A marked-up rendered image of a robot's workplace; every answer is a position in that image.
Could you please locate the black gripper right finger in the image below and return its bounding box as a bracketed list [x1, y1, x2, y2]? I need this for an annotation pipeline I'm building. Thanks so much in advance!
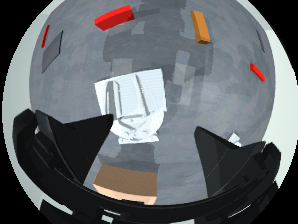
[193, 127, 266, 197]

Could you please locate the orange rectangular bar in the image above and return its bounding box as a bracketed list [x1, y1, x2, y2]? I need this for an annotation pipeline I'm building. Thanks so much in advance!
[190, 11, 210, 44]

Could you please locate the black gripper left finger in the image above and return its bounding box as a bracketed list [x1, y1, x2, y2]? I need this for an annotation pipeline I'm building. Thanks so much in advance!
[35, 109, 113, 185]

